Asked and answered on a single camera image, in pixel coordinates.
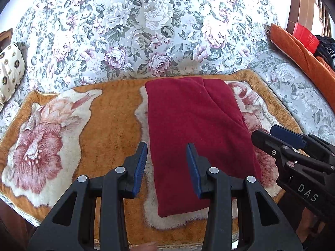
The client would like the red plastic bag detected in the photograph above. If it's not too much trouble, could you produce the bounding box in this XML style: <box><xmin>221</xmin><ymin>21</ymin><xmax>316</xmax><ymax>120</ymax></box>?
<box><xmin>292</xmin><ymin>22</ymin><xmax>320</xmax><ymax>54</ymax></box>

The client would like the brown plush floral blanket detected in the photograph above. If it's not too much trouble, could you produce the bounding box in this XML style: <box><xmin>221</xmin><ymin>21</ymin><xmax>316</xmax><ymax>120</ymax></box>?
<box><xmin>0</xmin><ymin>69</ymin><xmax>310</xmax><ymax>251</ymax></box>

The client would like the black garment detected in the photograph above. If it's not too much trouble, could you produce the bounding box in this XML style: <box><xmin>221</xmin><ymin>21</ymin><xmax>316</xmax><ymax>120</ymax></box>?
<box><xmin>314</xmin><ymin>35</ymin><xmax>335</xmax><ymax>70</ymax></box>

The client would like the cream patterned cushion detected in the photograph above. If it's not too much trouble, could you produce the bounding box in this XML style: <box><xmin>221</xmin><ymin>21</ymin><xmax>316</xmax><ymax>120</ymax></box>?
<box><xmin>0</xmin><ymin>43</ymin><xmax>26</xmax><ymax>105</ymax></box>

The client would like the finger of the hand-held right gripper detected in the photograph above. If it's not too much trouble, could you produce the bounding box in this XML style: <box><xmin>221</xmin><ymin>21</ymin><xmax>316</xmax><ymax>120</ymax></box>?
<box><xmin>270</xmin><ymin>125</ymin><xmax>325</xmax><ymax>150</ymax></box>
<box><xmin>251</xmin><ymin>129</ymin><xmax>289</xmax><ymax>160</ymax></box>

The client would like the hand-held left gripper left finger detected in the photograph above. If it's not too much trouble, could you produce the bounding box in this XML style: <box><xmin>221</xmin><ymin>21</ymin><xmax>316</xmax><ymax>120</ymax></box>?
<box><xmin>26</xmin><ymin>141</ymin><xmax>148</xmax><ymax>251</ymax></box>

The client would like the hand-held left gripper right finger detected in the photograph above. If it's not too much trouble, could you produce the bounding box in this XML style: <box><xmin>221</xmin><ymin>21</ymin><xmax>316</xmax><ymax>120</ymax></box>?
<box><xmin>186</xmin><ymin>143</ymin><xmax>304</xmax><ymax>251</ymax></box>

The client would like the dark red sweater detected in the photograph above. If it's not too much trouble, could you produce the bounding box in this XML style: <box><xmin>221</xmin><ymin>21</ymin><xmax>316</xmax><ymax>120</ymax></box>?
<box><xmin>145</xmin><ymin>77</ymin><xmax>263</xmax><ymax>218</ymax></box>

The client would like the wooden chair frame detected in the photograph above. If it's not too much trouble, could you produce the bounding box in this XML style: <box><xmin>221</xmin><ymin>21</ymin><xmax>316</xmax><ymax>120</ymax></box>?
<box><xmin>0</xmin><ymin>28</ymin><xmax>13</xmax><ymax>49</ymax></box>

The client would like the orange cushion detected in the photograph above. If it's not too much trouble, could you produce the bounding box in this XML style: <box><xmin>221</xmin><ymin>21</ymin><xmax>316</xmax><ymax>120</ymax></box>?
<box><xmin>269</xmin><ymin>23</ymin><xmax>335</xmax><ymax>103</ymax></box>

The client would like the floral bed sheet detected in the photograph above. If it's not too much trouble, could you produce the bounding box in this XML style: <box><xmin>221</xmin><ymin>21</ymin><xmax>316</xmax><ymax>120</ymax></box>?
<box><xmin>0</xmin><ymin>0</ymin><xmax>335</xmax><ymax>147</ymax></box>

